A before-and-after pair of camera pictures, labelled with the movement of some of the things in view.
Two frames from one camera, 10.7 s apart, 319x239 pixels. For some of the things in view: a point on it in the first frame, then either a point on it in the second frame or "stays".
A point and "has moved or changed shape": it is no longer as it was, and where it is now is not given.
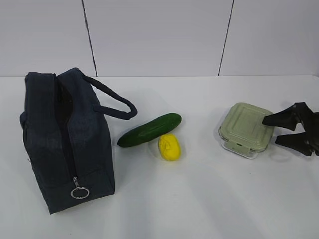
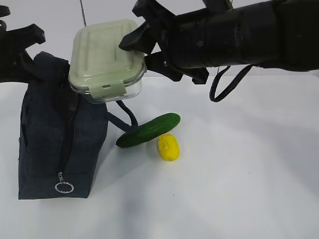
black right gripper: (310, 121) -> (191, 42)
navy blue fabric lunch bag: (68, 146) has moved or changed shape
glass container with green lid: (242, 131) -> (100, 69)
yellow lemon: (170, 147) stays
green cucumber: (162, 125) stays
